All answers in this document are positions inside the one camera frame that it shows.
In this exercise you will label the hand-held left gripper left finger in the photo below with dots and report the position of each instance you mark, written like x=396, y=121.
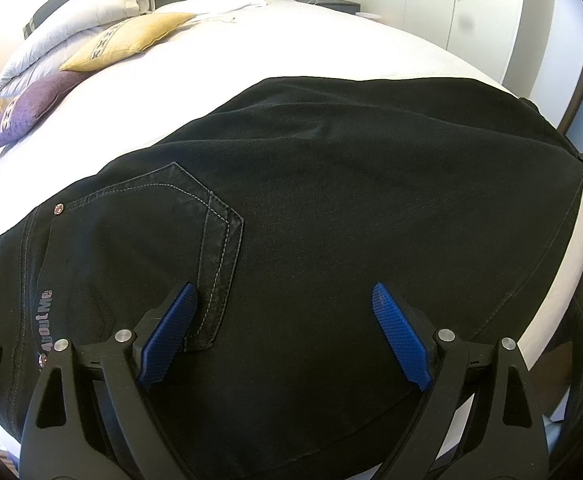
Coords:
x=169, y=335

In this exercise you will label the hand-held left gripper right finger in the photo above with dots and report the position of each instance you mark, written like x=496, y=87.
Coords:
x=401, y=335

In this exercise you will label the black denim pants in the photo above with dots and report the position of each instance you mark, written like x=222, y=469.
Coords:
x=321, y=210

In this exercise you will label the purple patterned cushion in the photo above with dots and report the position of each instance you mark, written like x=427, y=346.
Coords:
x=31, y=105

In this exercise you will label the yellow patterned cushion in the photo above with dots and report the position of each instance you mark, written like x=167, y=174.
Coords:
x=126, y=40

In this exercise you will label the white bed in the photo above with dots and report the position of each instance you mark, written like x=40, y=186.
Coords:
x=321, y=45

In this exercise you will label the dark grey nightstand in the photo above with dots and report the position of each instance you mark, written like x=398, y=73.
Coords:
x=336, y=6

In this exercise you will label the folded white duvet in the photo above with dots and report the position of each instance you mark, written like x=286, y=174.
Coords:
x=61, y=30

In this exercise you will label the white pillow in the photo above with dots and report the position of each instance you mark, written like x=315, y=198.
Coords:
x=211, y=2

